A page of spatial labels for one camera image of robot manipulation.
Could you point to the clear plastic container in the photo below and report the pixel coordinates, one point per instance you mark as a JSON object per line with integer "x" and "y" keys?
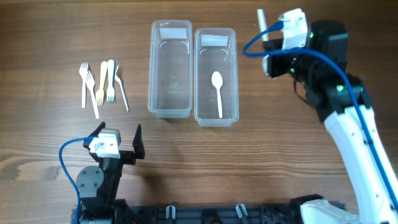
{"x": 170, "y": 69}
{"x": 215, "y": 50}

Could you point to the white spoon bowl up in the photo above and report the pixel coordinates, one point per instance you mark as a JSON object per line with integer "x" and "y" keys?
{"x": 217, "y": 82}

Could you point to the leftmost white plastic fork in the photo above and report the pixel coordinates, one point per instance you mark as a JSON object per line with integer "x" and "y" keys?
{"x": 83, "y": 71}

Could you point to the left clear plastic container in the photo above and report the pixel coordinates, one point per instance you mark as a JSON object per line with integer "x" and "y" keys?
{"x": 170, "y": 69}

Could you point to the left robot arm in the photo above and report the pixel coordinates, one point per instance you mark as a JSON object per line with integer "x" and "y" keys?
{"x": 98, "y": 185}

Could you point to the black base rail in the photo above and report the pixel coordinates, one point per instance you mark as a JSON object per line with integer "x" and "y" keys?
{"x": 266, "y": 214}

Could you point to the right clear plastic container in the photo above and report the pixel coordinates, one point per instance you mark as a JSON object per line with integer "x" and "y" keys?
{"x": 215, "y": 50}

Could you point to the white spoon bowl down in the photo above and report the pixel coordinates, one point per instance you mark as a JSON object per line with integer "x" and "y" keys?
{"x": 262, "y": 27}

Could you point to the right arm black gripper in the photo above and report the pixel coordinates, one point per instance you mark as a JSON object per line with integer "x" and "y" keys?
{"x": 275, "y": 69}

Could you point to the yellow plastic fork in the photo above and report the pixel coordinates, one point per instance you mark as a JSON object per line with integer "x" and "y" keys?
{"x": 102, "y": 79}

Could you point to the pale blue plastic fork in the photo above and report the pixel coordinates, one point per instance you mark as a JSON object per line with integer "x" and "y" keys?
{"x": 110, "y": 89}

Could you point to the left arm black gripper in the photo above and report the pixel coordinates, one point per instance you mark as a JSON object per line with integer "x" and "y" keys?
{"x": 129, "y": 155}

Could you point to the thin white plastic fork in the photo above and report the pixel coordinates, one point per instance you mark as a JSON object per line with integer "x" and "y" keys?
{"x": 120, "y": 82}

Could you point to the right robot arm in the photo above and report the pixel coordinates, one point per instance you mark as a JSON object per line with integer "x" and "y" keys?
{"x": 315, "y": 55}

